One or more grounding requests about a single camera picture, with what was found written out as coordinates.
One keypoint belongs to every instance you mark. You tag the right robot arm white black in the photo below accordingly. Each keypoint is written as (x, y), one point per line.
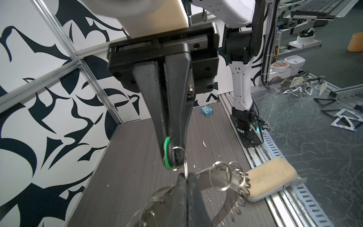
(240, 43)

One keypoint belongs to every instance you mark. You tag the white empty bowl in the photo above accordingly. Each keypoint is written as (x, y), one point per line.
(295, 62)

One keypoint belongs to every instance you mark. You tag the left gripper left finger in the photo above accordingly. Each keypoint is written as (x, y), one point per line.
(178, 213)

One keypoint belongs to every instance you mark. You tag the white bowl pink contents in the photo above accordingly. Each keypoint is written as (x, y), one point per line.
(280, 67)

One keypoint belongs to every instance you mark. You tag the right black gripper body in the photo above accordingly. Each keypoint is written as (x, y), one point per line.
(201, 41)

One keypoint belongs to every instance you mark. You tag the light blue small box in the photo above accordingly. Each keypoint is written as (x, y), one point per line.
(207, 110)

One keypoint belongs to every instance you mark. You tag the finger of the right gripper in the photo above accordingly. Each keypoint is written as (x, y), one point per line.
(149, 81)
(178, 74)

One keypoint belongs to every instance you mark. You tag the green key tag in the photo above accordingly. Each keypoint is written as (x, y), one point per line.
(172, 154)

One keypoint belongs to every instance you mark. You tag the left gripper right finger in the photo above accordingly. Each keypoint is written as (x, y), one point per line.
(197, 215)

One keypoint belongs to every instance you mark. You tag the beige glasses case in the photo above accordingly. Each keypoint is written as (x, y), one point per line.
(269, 178)

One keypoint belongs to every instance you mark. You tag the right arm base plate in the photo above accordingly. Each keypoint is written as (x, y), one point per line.
(249, 138)

